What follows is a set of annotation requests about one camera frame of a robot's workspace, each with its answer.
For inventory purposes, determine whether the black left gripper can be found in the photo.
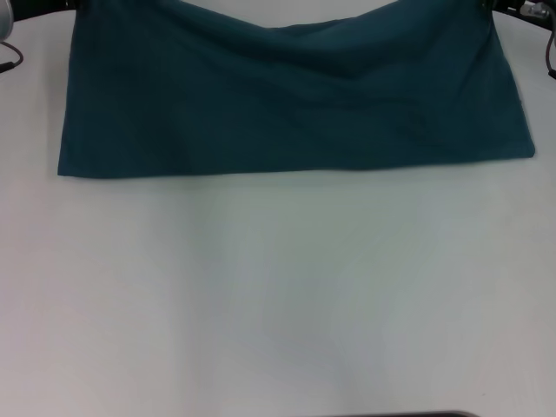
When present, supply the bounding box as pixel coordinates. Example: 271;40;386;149
11;0;84;23

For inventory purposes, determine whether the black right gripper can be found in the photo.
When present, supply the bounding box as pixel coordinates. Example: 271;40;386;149
480;0;556;32

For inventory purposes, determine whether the teal printed t-shirt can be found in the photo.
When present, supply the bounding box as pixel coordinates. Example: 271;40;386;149
56;0;537;178

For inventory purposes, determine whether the left arm gripper cable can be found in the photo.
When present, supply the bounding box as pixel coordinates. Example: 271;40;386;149
0;41;24;75

